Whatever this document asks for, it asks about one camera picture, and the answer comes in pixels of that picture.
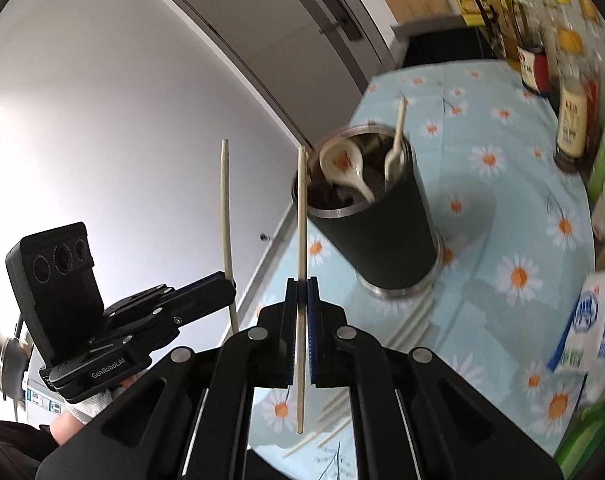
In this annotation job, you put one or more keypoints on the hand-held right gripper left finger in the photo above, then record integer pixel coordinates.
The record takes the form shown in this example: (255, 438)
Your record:
(292, 340)

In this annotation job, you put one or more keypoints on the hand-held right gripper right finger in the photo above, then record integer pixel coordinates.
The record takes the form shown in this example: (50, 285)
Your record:
(312, 340)

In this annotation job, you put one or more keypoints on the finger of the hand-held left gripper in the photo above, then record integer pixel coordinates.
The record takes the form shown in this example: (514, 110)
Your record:
(202, 312)
(202, 285)

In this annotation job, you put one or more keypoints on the long wooden chopstick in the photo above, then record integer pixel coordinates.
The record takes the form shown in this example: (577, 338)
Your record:
(301, 235)
(226, 210)

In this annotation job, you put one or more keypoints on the bundle of wooden chopsticks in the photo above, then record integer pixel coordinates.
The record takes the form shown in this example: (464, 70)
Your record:
(407, 330)

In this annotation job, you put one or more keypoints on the black cylindrical utensil holder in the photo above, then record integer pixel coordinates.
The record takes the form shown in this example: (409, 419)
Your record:
(382, 225)

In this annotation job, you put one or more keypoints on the beige spoon with bear print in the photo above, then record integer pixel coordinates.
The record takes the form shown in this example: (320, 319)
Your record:
(337, 162)

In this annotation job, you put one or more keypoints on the plain cream spoon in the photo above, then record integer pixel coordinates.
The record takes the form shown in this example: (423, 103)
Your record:
(395, 150)

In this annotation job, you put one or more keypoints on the person's left forearm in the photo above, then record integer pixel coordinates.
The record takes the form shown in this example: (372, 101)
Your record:
(65, 427)

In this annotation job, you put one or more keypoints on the person's left hand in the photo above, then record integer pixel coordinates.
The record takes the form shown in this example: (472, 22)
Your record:
(97, 402)

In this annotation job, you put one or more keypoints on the blue daisy print tablecloth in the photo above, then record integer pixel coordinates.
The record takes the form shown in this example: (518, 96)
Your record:
(482, 260)

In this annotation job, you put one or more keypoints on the grey door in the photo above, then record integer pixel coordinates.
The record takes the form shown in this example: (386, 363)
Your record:
(262, 20)

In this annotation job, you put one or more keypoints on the blue white salt bag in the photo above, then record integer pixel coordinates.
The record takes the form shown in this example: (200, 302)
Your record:
(592, 320)

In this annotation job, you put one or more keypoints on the green sugar bag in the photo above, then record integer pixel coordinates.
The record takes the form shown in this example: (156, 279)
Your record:
(597, 425)

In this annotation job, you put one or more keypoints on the black sink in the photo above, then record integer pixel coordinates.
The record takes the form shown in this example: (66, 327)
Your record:
(442, 47)

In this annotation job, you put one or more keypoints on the row of condiment bottles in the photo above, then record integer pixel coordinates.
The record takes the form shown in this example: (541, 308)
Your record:
(572, 115)

